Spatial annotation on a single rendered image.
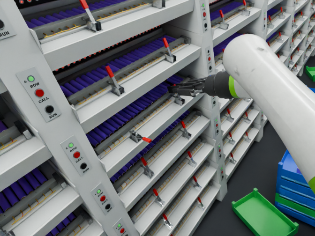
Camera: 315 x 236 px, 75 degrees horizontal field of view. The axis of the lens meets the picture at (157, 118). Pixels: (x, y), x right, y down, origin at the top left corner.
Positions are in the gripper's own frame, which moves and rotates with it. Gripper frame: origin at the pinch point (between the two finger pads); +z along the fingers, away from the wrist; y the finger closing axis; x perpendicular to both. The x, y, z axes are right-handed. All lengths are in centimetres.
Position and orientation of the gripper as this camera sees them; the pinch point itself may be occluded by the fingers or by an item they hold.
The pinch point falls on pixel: (176, 88)
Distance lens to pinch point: 86.1
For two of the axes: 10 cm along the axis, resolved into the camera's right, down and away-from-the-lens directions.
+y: 6.5, -5.3, 5.5
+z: -6.7, -0.5, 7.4
